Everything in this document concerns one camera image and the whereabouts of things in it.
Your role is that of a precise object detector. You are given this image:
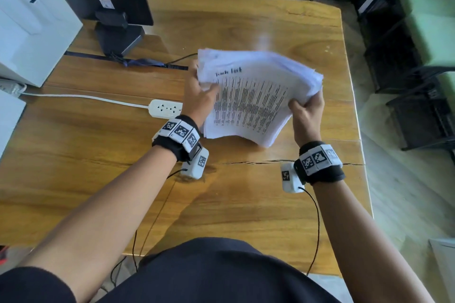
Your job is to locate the white extension socket block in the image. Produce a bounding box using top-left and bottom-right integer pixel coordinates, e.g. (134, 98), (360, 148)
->
(0, 78), (27, 98)

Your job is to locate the person's black shirt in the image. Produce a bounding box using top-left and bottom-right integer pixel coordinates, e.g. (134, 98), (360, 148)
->
(0, 237), (342, 303)

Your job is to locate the black camera cable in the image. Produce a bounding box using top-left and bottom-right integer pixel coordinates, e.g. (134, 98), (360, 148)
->
(110, 168), (187, 287)
(298, 187), (320, 276)

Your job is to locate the pile of printed papers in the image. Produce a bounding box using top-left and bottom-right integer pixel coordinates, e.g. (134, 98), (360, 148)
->
(196, 48), (324, 149)

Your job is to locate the person's left hand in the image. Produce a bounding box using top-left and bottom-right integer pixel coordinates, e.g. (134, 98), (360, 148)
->
(181, 59), (220, 129)

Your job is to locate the wristband with markers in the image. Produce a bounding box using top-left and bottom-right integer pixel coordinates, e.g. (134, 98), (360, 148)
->
(152, 114), (202, 163)
(293, 141), (346, 186)

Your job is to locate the white power strip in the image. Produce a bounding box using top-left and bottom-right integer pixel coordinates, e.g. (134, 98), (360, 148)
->
(147, 99), (184, 119)

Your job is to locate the black left camera cable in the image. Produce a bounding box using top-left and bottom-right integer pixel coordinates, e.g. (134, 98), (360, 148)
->
(110, 168), (187, 287)

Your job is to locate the large white box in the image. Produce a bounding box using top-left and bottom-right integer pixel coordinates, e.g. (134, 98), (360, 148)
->
(0, 0), (83, 88)

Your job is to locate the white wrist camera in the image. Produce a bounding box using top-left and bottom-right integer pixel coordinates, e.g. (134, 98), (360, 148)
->
(180, 146), (209, 181)
(281, 162), (306, 194)

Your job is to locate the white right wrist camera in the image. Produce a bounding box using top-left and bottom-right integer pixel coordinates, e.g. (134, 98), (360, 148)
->
(281, 162), (306, 194)

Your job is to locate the row of green cushioned stools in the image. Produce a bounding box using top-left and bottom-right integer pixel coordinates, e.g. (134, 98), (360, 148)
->
(241, 0), (455, 158)

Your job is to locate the person's right forearm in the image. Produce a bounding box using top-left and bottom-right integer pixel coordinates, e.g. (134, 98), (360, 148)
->
(312, 177), (436, 303)

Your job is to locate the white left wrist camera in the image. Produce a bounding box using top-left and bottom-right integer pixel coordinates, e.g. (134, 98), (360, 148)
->
(180, 146), (209, 181)

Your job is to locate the white cabinet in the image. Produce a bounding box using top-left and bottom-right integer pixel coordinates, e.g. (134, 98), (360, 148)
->
(429, 238), (455, 303)

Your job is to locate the white power strip cable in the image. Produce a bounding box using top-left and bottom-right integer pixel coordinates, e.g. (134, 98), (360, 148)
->
(21, 91), (150, 110)

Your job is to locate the black monitor cable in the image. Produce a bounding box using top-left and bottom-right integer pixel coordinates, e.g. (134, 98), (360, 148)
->
(108, 51), (199, 69)

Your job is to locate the right wristband with markers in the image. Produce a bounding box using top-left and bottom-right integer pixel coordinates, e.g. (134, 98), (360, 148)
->
(293, 141), (346, 186)

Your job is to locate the black right camera cable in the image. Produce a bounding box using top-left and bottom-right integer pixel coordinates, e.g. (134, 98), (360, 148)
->
(298, 187), (320, 276)

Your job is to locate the person's left forearm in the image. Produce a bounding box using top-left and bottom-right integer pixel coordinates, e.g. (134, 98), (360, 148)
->
(21, 144), (177, 303)

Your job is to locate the left wristband with markers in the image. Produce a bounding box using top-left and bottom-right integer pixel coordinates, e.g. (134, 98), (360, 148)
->
(152, 114), (202, 163)

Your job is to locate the person's right hand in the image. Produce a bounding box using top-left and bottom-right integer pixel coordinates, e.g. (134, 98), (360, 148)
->
(288, 88), (325, 147)

